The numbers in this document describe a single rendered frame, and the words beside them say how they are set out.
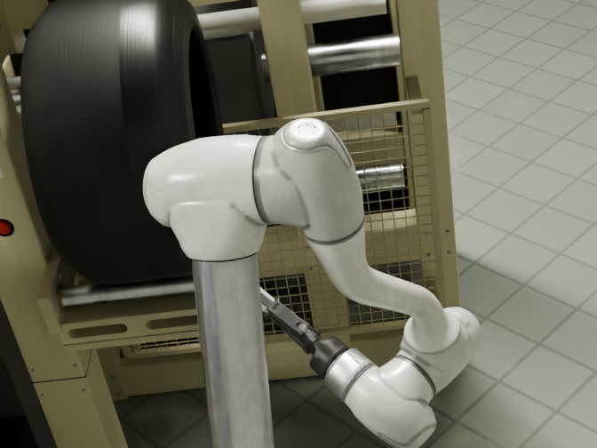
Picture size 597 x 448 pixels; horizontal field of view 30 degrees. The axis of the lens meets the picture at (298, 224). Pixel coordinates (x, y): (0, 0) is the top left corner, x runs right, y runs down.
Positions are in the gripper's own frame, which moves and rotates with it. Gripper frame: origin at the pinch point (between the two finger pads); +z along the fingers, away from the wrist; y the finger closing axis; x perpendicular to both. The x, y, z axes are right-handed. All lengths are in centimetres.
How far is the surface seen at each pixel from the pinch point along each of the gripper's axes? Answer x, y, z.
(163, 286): -8.9, 16.0, 23.0
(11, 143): -10, -7, 59
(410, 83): 72, 40, 25
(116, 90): 6.7, -29.3, 36.4
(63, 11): 13, -27, 59
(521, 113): 159, 197, 47
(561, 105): 172, 198, 38
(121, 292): -15.7, 16.1, 28.9
